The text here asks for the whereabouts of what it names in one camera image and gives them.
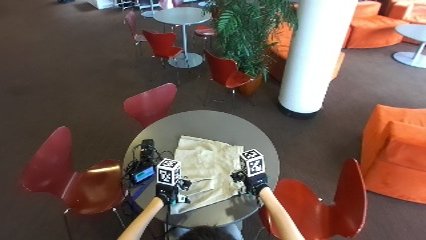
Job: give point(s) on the white round pillar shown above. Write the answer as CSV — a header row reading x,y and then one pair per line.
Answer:
x,y
315,56

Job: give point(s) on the person's left hand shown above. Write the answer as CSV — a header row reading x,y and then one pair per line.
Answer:
x,y
168,192

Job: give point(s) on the orange round sofa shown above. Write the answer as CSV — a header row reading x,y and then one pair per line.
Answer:
x,y
373,30

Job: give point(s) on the white marker cube on left glove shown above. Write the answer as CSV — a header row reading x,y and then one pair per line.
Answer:
x,y
168,171

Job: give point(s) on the orange plant pot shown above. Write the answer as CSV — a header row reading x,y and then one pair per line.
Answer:
x,y
251,86

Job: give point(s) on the white round pedestal table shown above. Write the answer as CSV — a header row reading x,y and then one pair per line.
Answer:
x,y
414,33

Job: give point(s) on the bright red plastic chair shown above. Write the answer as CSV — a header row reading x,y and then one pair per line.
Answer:
x,y
311,206

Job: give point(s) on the grey round pedestal table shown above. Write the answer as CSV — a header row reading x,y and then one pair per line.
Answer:
x,y
183,16

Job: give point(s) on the orange armchair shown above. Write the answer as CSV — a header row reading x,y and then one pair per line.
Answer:
x,y
394,153

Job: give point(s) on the orange bench seat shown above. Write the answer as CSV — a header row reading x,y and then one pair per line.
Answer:
x,y
280,50

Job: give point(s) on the cream cloth garment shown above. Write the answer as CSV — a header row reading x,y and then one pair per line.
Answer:
x,y
207,166

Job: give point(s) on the small grey round table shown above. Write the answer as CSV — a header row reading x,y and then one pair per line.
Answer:
x,y
149,14

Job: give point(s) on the the person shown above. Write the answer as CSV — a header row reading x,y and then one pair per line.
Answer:
x,y
235,231

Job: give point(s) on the white marker cube on glove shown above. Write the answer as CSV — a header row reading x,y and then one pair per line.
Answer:
x,y
253,162
168,171

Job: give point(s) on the green leafy plant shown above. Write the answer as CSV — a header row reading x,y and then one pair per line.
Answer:
x,y
248,30

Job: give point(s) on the person's right hand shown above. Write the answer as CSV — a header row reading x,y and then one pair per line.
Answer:
x,y
255,183

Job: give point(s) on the white marker cube on right glove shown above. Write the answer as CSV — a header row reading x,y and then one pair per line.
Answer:
x,y
253,162

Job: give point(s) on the black device with blue screen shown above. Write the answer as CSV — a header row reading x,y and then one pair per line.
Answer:
x,y
141,174

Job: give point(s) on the dark red plastic chair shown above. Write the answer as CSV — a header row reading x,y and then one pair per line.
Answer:
x,y
67,180

